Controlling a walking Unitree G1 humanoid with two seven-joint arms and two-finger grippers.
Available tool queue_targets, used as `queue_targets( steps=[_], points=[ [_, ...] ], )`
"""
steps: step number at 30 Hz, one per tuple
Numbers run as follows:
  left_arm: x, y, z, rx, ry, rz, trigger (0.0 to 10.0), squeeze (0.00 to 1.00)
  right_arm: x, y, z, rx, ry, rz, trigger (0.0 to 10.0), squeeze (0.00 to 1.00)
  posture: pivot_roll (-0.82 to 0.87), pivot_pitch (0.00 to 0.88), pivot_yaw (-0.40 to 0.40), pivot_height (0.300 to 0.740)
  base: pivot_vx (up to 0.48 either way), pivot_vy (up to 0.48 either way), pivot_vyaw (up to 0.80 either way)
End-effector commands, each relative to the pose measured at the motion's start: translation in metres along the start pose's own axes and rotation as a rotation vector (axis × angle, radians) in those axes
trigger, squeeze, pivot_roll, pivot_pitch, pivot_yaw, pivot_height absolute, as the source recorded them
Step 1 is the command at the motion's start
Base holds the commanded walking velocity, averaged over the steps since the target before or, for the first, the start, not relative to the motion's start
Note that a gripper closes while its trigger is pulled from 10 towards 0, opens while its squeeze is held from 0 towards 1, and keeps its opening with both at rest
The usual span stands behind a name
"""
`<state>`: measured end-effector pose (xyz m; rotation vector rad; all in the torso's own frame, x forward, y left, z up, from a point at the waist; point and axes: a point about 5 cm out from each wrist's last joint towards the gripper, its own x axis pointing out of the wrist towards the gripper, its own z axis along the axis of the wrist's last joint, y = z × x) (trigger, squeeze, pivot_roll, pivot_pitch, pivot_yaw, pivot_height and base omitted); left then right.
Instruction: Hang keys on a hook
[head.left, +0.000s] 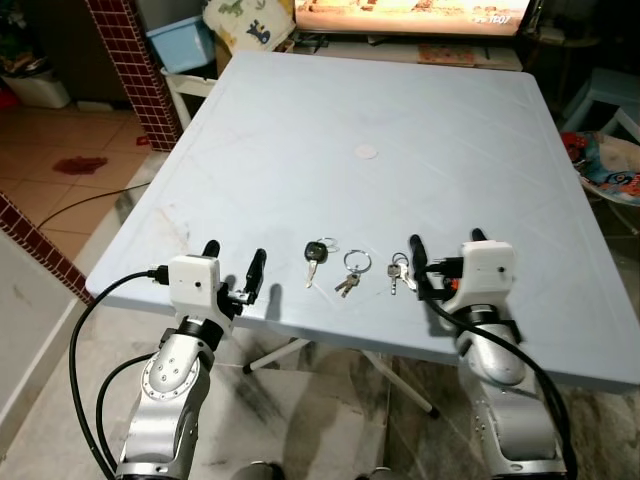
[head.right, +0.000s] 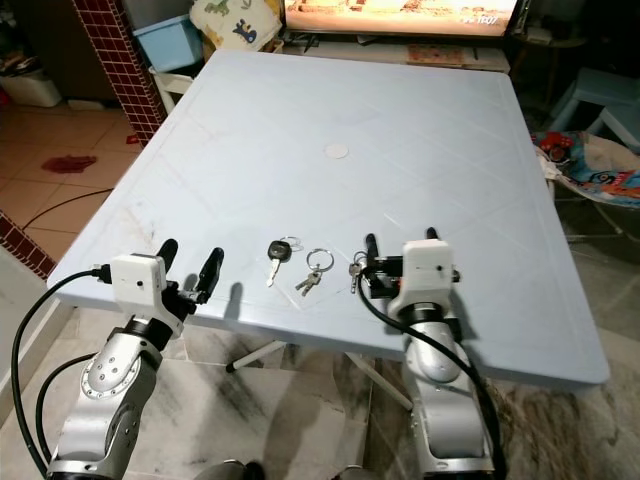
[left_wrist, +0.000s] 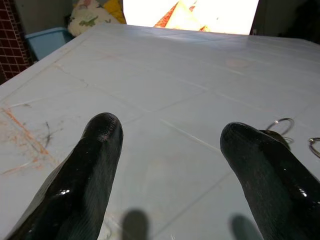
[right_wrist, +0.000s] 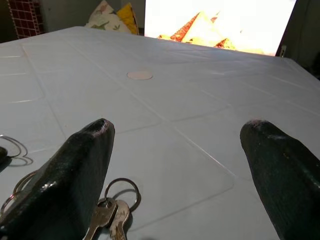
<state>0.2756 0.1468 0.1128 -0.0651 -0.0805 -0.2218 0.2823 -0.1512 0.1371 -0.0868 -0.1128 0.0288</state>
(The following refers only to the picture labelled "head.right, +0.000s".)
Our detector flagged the small silver key bunch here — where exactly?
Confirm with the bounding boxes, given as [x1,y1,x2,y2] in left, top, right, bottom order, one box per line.
[348,252,371,294]

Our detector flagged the white metal table leg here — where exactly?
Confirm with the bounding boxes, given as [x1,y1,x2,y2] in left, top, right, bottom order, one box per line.
[225,340,291,373]
[345,352,411,411]

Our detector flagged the dark red rag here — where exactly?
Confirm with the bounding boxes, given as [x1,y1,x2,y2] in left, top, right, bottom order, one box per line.
[40,154,99,175]

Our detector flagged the orange booklet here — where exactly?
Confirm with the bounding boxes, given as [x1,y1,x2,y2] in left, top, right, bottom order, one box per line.
[405,43,466,67]

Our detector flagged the grey robot left leg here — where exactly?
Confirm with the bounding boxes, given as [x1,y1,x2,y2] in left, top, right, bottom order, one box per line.
[195,460,266,480]

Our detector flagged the red mosaic tiled pillar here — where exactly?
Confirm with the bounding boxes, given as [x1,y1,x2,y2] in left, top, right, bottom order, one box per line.
[72,0,166,146]

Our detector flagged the light blue plastic bin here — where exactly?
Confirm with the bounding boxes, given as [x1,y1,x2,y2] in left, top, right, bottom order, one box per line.
[132,14,204,73]

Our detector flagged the white plastic basket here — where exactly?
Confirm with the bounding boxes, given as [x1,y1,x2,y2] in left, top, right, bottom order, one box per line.
[0,70,64,109]

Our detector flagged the light blue plastic stool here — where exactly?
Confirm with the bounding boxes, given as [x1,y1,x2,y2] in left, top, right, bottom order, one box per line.
[548,68,640,151]

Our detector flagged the flat screen television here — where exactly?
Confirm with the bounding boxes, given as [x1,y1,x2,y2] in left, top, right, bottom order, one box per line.
[282,0,521,38]

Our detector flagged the white printed cushion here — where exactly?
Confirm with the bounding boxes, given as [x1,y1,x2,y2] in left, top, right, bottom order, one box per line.
[190,0,286,53]

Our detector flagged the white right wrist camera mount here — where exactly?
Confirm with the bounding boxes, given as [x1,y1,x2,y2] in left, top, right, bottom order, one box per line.
[400,238,460,311]

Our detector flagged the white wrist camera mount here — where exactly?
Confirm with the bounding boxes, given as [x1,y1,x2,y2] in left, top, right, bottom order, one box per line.
[400,238,460,311]
[110,253,172,319]

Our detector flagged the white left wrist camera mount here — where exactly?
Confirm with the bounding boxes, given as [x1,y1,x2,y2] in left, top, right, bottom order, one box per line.
[110,253,172,319]

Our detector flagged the black car key with ring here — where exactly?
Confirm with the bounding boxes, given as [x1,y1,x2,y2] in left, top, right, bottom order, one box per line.
[266,236,303,289]

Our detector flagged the silver keys on large ring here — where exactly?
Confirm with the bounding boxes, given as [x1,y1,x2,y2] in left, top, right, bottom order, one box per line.
[295,248,336,298]

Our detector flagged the black cable on tiles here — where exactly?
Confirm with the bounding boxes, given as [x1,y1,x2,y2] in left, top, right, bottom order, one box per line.
[22,180,106,231]

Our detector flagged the white rack frame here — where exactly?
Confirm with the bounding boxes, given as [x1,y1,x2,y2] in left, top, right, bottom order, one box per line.
[145,68,196,116]

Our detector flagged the long black left arm cable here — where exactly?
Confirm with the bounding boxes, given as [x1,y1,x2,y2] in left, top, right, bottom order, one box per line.
[12,265,113,479]

